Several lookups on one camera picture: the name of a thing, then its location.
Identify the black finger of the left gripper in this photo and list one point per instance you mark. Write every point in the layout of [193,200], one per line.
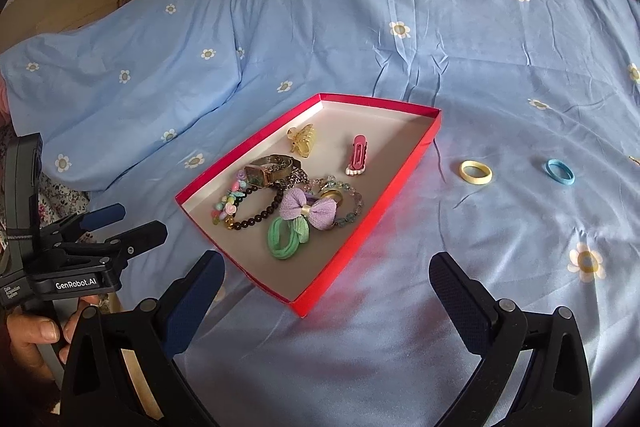
[119,249]

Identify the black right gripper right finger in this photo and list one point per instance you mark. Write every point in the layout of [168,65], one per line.
[469,306]

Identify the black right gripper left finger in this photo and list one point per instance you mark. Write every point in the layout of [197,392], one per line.
[186,301]

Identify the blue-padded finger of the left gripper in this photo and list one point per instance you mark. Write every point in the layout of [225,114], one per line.
[82,223]

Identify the green fabric hair scrunchie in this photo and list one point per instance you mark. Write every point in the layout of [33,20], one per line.
[284,237]

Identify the gold square wrist watch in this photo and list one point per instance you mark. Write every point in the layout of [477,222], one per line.
[272,169]

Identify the pink snap hair clip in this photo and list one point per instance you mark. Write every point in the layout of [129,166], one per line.
[358,160]

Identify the yellow hair claw clip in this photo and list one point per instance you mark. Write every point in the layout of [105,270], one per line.
[302,140]

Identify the person's left hand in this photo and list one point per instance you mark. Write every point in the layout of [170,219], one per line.
[27,332]

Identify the light blue floral bedsheet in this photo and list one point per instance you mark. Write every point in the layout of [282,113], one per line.
[532,184]

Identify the red shallow cardboard box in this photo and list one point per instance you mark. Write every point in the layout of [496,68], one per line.
[341,210]

